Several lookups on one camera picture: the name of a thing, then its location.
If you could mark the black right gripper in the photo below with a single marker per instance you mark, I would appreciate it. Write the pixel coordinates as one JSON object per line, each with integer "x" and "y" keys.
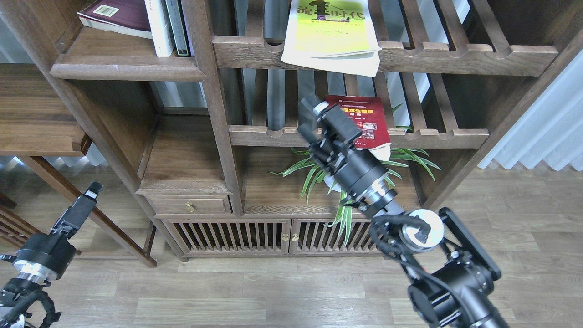
{"x": 357, "y": 172}

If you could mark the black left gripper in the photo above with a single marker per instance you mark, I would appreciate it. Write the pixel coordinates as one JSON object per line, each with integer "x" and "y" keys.
{"x": 46, "y": 257}

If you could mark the red paperback book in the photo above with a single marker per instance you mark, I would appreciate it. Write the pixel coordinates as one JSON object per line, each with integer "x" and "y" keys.
{"x": 368, "y": 114}

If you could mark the yellow-green paperback book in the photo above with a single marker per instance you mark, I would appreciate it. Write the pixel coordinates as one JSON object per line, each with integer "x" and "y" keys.
{"x": 332, "y": 35}

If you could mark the maroon book white characters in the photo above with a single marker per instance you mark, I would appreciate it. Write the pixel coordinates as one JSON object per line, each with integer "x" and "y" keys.
{"x": 128, "y": 17}

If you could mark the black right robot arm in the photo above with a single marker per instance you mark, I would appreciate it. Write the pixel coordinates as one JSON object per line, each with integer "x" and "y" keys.
{"x": 451, "y": 276}

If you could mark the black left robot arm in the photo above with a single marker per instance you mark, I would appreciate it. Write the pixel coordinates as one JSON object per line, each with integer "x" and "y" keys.
{"x": 18, "y": 295}

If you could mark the white plant pot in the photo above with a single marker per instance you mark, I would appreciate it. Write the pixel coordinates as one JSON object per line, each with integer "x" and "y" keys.
{"x": 331, "y": 184}

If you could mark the wooden drawer brass knob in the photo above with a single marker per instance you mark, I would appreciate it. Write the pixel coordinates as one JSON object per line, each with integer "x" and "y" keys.
{"x": 189, "y": 204}

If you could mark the dark wooden bookshelf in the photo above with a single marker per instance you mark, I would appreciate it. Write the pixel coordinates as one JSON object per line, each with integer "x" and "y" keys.
{"x": 215, "y": 123}

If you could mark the right slatted cabinet door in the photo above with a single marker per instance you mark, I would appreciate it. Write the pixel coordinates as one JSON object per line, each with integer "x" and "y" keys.
{"x": 315, "y": 238}

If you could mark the slatted cabinet door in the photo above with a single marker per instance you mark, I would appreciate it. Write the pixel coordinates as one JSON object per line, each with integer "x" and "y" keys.
{"x": 230, "y": 237}
{"x": 315, "y": 238}

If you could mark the left slatted cabinet door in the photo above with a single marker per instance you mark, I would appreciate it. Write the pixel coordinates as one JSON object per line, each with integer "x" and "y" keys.
{"x": 230, "y": 237}

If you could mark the white upright book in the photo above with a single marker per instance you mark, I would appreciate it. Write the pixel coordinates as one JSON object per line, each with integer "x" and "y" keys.
{"x": 158, "y": 19}

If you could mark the dark green upright book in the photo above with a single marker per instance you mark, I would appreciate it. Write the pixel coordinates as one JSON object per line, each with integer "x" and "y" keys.
{"x": 178, "y": 26}

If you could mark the white pleated curtain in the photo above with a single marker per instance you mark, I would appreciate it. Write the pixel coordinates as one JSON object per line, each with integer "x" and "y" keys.
{"x": 551, "y": 130}

